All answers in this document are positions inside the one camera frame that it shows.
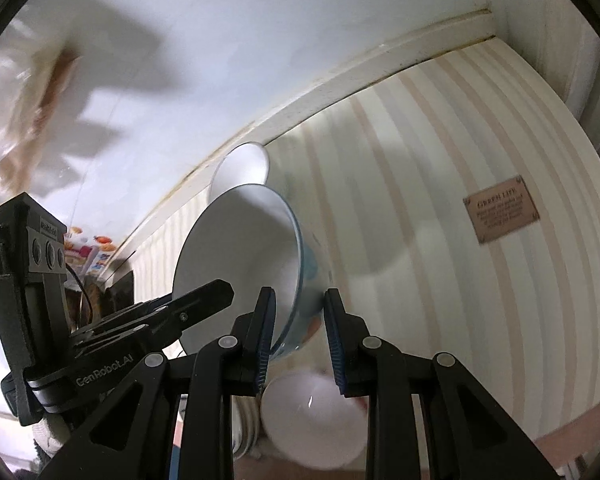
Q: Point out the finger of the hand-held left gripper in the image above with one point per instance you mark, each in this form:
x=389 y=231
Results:
x=180 y=310

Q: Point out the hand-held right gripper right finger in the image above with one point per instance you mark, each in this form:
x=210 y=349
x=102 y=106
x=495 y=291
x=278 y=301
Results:
x=334 y=345

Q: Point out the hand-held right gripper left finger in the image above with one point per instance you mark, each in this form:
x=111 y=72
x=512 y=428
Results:
x=265 y=340

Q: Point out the plain white bowl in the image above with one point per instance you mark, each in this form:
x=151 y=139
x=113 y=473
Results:
x=305 y=420

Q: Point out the dotted blue rim bowl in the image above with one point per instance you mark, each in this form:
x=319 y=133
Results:
x=240 y=250

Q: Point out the blue striped plate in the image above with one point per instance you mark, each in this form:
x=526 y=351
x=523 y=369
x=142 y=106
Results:
x=245 y=430

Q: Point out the black rim white bowl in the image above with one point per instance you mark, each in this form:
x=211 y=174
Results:
x=245 y=165

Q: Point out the striped cat print tablecloth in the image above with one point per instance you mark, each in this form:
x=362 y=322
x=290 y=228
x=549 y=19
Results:
x=430 y=310

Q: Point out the colourful wall decal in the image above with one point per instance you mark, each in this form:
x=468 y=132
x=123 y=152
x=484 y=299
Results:
x=87 y=250

